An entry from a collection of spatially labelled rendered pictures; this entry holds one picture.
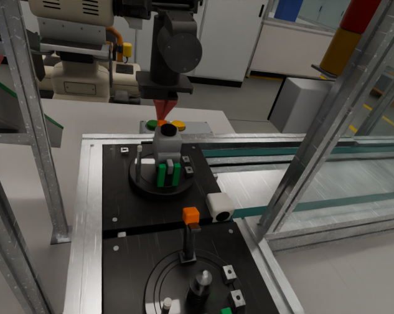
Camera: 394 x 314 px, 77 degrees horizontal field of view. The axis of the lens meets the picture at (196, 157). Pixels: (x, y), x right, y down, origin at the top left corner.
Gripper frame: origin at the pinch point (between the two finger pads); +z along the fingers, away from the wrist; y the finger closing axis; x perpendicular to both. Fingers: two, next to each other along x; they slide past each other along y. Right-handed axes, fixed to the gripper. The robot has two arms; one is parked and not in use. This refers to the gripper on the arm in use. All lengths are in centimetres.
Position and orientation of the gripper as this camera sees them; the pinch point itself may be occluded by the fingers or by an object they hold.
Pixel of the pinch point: (159, 119)
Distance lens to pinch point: 53.8
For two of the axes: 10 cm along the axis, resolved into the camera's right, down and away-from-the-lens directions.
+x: -2.8, -6.5, 7.1
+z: -1.9, 7.6, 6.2
